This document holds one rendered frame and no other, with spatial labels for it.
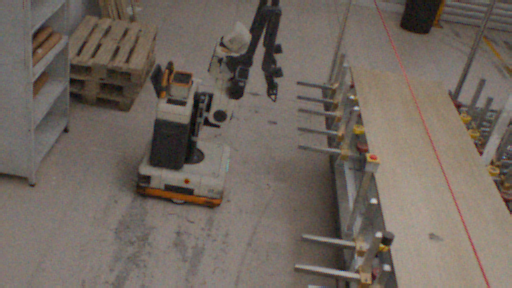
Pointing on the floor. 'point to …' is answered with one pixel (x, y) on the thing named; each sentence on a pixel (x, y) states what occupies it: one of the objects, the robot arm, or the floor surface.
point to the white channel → (498, 132)
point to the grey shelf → (54, 64)
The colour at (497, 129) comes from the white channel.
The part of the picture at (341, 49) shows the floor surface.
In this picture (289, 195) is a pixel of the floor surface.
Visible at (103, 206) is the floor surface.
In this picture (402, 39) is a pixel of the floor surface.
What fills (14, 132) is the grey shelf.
